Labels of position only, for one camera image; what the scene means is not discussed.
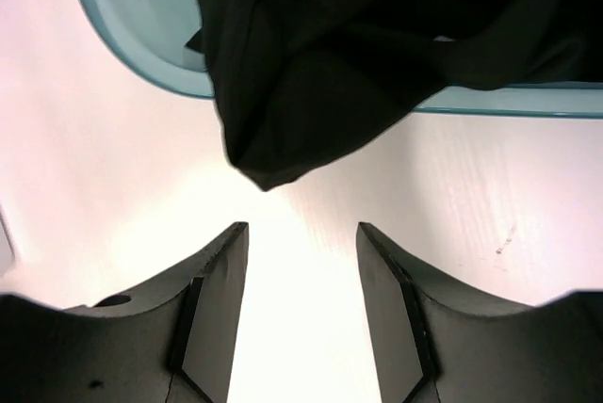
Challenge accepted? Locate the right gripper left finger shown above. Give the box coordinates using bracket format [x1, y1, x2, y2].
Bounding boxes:
[63, 222, 249, 402]

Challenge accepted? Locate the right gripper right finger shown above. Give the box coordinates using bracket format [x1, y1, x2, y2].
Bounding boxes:
[356, 223, 546, 402]

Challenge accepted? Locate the black shirt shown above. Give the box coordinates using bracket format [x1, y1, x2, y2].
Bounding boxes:
[187, 0, 602, 190]

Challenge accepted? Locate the teal plastic basin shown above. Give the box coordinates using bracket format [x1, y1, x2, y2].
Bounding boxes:
[79, 0, 602, 119]

